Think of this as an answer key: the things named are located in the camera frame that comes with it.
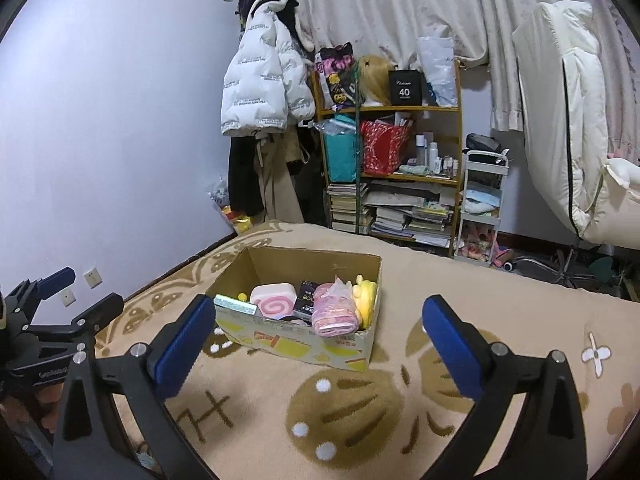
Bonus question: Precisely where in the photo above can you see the dark hanging clothes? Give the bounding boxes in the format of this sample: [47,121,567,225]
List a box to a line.
[290,125,328,226]

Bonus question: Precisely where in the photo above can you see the light blue cloth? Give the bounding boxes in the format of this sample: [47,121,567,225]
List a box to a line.
[462,182,502,216]

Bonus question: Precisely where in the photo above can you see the blonde wig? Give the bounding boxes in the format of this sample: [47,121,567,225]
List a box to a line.
[356,54,393,107]

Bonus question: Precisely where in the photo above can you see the row of cosmetic bottles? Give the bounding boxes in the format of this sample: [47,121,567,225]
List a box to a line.
[414,132,460,178]

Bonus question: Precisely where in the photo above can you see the black printed tote bag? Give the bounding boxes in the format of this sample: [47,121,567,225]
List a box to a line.
[316,42,361,111]

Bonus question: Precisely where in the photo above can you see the black packet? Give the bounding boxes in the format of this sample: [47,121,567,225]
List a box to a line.
[292,280,326,323]

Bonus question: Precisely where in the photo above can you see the red gift bag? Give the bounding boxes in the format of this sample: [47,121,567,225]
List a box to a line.
[360,117,413,177]

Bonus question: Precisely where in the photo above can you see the pile of pink toys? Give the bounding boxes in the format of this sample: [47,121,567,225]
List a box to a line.
[460,225,498,261]

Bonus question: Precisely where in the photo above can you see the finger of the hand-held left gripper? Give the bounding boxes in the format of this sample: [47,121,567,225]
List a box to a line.
[27,292,125,356]
[0,266,77,328]

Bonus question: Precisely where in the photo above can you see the white trolley cart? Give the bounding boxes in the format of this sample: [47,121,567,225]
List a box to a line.
[457,149,511,263]

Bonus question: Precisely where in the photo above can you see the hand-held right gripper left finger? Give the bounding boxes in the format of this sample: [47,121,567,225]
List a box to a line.
[52,294,218,480]

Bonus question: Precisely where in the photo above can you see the pink plastic-wrapped packet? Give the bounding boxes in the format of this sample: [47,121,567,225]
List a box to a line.
[311,276,362,337]

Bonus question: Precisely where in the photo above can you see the black box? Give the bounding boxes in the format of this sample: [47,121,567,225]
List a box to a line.
[388,69,423,106]

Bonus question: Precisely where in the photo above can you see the wooden shelf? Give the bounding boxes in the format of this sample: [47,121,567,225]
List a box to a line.
[310,60,463,258]

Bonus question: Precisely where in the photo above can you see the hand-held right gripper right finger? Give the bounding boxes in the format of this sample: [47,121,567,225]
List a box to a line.
[421,295,590,480]

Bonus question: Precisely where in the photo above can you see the cream curtain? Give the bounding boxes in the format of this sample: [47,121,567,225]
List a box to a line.
[292,0,640,133]

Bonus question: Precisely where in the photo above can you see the teal bag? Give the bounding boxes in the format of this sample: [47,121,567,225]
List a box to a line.
[322,115,360,183]

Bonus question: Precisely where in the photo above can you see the yellow plush toy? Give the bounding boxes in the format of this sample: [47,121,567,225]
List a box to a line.
[351,274,380,331]

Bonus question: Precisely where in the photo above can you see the beige hanging trousers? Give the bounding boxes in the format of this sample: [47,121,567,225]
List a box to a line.
[252,132,306,223]

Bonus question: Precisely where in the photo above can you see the black pouch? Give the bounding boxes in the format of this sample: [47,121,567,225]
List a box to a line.
[465,132,502,153]

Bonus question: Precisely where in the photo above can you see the pink swirl roll plush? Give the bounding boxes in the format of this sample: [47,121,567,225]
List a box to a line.
[250,284,297,320]

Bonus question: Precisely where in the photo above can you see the white puffer jacket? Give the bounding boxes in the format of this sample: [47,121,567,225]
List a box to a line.
[221,0,317,137]

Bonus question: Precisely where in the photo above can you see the black hooded garment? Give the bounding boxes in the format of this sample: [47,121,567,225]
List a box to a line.
[237,0,315,53]

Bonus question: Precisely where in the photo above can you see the clear plastic bag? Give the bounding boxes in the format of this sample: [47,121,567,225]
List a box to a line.
[416,36,458,107]

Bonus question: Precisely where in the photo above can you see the stack of books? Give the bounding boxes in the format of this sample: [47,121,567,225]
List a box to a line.
[327,180,457,250]

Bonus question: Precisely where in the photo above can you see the pink black small appliance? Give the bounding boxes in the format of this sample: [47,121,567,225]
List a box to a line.
[492,247,516,273]

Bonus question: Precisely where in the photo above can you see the pile of colourful packets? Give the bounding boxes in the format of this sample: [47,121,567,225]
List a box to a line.
[210,175,253,235]

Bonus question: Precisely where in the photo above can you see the black hanging coat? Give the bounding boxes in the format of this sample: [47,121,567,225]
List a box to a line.
[228,135,266,218]

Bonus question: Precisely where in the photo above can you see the cardboard box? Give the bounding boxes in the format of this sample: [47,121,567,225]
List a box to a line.
[212,246,383,373]

